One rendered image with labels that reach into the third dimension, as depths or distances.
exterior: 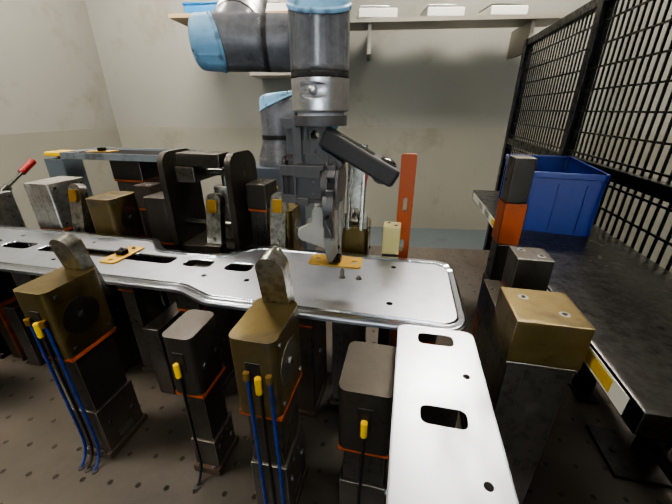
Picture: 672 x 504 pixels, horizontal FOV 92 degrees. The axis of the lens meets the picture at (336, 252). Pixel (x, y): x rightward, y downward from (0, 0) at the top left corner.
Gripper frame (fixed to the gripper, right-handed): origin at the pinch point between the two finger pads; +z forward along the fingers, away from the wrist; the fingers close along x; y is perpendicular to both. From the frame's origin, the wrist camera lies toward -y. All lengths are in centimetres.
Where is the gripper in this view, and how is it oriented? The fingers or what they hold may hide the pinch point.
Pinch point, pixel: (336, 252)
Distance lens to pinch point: 51.4
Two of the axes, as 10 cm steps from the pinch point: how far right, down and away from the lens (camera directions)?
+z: 0.0, 9.1, 4.0
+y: -9.8, -0.8, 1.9
